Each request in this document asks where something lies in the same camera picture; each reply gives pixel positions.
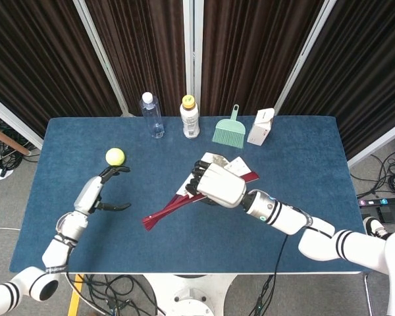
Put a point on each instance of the red ribbed paper folding fan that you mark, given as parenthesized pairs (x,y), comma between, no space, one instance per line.
(197,197)

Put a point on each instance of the green hand broom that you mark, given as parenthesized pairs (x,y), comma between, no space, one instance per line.
(229,130)

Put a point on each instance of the clear plastic water bottle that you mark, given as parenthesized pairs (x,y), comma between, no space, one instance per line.
(152,116)

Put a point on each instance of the white sneaker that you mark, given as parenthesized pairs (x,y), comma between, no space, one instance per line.
(377,227)

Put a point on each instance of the yellow floor tape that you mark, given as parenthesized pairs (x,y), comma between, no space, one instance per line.
(75,296)

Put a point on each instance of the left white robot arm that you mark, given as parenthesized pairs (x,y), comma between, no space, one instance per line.
(36,263)

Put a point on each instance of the white and red carton box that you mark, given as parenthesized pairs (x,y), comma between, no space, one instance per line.
(260,128)

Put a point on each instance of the wooden stick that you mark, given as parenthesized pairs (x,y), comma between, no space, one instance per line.
(6,138)

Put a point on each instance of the white bottle with yellow cap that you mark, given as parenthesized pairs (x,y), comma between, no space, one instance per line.
(189,118)

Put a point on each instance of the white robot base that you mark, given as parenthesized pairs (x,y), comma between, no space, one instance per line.
(191,296)

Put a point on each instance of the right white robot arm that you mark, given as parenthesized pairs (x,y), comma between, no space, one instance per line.
(319,230)

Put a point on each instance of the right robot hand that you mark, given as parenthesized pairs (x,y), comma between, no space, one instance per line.
(217,186)

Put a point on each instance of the blue table mat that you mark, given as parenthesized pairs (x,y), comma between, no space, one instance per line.
(197,243)

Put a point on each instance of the yellow tennis ball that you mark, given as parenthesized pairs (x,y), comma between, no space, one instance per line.
(115,156)

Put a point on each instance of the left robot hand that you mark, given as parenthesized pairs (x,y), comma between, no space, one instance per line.
(93,192)

